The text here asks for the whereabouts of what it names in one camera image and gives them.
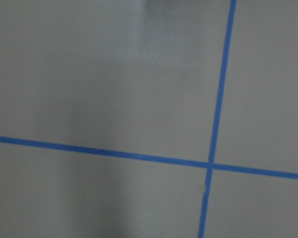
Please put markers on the blue tape grid lines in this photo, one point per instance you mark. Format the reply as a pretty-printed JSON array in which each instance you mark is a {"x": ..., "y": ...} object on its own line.
[{"x": 209, "y": 165}]

